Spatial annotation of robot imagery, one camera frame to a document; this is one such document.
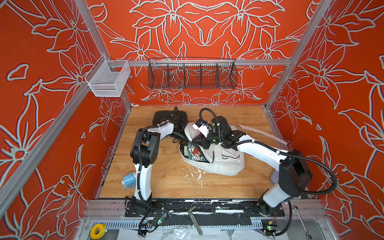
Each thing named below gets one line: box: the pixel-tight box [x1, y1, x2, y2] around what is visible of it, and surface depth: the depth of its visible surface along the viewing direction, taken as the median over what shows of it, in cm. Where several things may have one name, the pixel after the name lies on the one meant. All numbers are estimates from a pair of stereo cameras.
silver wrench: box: [293, 205, 312, 240], surface depth 70 cm
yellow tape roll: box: [90, 223, 108, 240], surface depth 69 cm
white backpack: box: [179, 122, 245, 176], surface depth 85 cm
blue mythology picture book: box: [184, 143, 211, 163], surface depth 87 cm
